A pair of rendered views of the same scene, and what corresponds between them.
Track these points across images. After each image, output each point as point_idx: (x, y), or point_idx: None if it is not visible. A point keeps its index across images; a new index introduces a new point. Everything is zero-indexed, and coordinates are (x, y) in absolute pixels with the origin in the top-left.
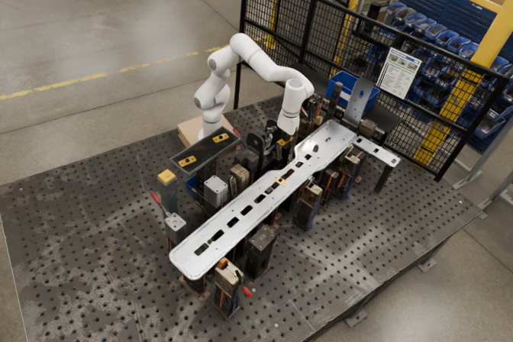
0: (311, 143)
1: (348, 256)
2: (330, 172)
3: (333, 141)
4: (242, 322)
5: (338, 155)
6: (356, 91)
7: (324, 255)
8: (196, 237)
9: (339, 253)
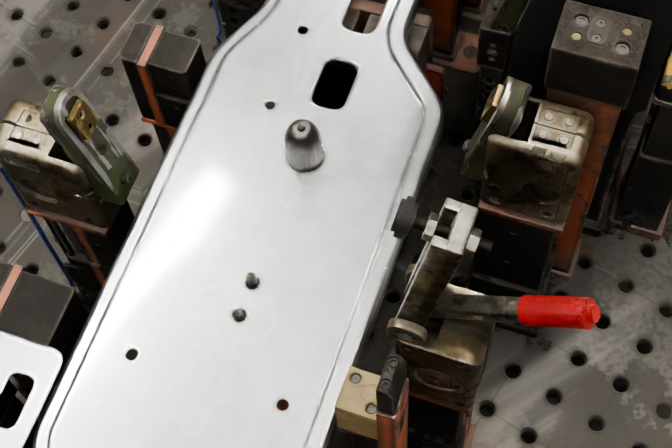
0: (351, 205)
1: None
2: (169, 51)
3: (199, 296)
4: None
5: (145, 195)
6: None
7: None
8: None
9: None
